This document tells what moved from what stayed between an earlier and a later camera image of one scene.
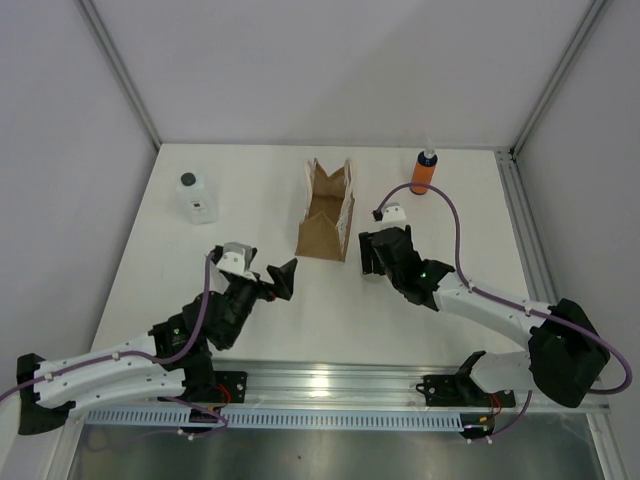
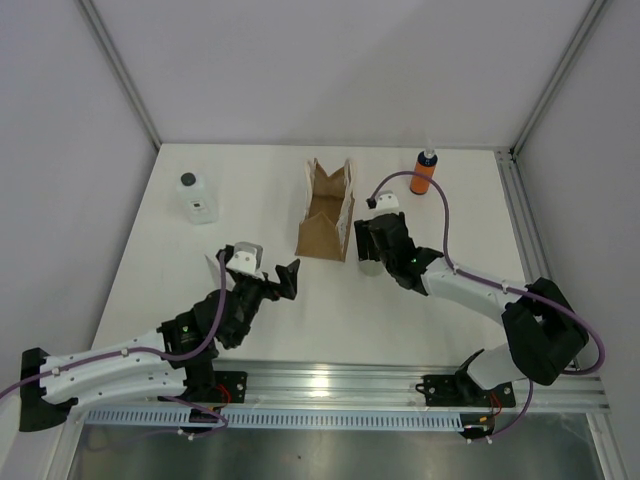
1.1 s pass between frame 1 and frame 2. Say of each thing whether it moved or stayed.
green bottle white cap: moved
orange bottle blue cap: stayed
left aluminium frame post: stayed
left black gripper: stayed
